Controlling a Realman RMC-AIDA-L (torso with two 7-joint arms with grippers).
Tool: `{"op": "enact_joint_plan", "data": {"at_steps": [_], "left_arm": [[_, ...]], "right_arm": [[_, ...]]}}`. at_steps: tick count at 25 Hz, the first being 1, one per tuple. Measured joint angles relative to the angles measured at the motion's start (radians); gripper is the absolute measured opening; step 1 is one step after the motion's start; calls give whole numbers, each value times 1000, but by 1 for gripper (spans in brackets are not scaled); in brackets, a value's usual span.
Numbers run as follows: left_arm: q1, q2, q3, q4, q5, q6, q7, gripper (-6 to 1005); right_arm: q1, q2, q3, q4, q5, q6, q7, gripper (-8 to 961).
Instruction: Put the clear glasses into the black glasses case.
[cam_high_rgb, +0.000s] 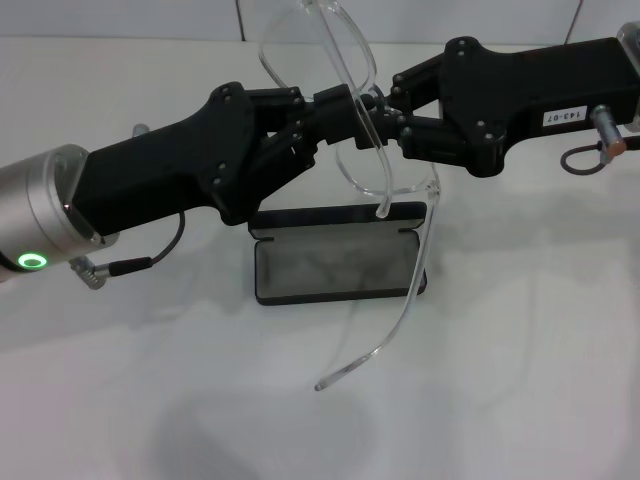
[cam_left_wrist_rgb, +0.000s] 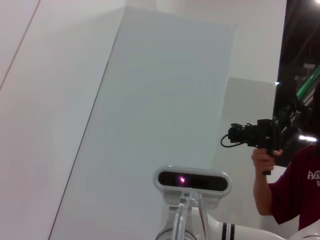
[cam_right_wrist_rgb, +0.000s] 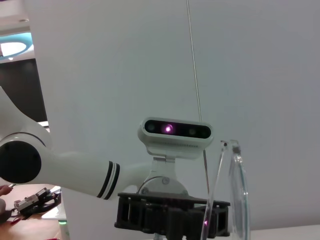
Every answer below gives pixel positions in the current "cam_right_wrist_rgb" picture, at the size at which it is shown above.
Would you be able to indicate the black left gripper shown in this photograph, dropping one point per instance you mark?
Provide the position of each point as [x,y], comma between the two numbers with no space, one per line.
[150,215]

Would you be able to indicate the clear plastic glasses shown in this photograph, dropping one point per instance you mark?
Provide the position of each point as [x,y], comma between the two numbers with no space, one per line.
[236,160]

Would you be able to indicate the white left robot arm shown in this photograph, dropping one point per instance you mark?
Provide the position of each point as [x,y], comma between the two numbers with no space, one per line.
[75,170]

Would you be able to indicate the bystander hand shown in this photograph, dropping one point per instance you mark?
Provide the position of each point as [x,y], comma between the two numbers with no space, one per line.
[4,191]

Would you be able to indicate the black silver gripper device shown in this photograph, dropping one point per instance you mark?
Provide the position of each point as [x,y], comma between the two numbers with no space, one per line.
[30,202]

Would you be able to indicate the round ceiling light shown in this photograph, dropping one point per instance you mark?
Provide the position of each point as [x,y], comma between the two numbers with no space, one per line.
[12,48]

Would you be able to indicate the silver camera mount bracket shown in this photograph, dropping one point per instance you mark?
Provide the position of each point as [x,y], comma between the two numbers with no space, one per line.
[162,185]

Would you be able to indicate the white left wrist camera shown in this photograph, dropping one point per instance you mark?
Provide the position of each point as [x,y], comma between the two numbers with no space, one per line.
[175,147]

